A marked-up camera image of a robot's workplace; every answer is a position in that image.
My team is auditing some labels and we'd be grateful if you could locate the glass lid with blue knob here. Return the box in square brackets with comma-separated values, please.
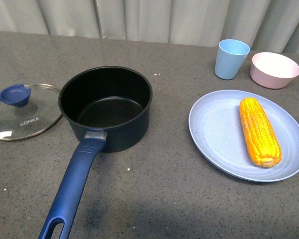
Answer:
[0, 84, 62, 141]

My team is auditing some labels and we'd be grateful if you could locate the yellow corn cob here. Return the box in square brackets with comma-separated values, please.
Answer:
[239, 97, 282, 168]

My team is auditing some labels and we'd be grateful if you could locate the dark blue saucepan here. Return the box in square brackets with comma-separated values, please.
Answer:
[39, 66, 152, 239]

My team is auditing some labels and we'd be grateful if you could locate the light blue plate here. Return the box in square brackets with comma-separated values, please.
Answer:
[188, 90, 299, 182]

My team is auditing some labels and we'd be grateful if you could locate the light blue cup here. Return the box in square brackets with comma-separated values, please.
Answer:
[214, 39, 250, 80]

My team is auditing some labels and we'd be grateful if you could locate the pink bowl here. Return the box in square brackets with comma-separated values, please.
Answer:
[250, 52, 299, 89]

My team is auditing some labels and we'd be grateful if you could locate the grey curtain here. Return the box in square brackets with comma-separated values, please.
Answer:
[0, 0, 299, 54]

